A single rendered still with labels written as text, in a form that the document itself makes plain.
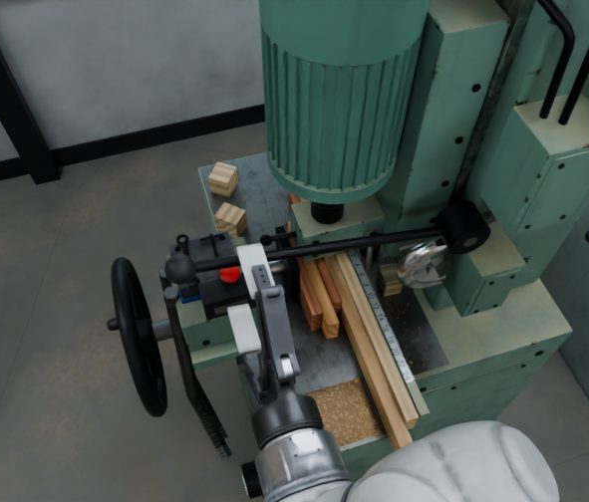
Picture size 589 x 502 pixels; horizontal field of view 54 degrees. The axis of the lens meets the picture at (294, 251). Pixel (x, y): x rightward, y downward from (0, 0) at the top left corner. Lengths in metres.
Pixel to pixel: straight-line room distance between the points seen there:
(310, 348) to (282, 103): 0.42
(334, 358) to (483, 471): 0.50
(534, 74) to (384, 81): 0.17
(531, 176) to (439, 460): 0.36
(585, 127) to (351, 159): 0.26
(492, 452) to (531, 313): 0.71
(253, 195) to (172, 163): 1.35
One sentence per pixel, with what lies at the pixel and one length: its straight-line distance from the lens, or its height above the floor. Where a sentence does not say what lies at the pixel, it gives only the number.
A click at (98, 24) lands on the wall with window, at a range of 2.17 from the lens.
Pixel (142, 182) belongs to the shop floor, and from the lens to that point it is 2.39.
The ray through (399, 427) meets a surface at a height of 0.94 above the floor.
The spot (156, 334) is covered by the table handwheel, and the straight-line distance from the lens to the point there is 1.06.
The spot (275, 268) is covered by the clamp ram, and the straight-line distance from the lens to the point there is 0.94.
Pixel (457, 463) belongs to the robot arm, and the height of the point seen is 1.31.
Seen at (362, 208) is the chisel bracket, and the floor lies 1.03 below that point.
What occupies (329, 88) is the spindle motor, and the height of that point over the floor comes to 1.35.
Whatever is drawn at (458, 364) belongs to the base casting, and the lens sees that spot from 1.07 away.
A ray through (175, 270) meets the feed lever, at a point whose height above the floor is 1.21.
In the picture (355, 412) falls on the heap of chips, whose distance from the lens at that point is 0.87.
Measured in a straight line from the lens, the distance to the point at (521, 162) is 0.72.
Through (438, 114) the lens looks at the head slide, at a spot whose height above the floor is 1.27.
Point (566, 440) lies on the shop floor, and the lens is 1.99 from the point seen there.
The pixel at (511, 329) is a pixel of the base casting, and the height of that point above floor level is 0.80.
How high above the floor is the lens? 1.75
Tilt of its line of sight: 56 degrees down
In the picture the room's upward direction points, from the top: straight up
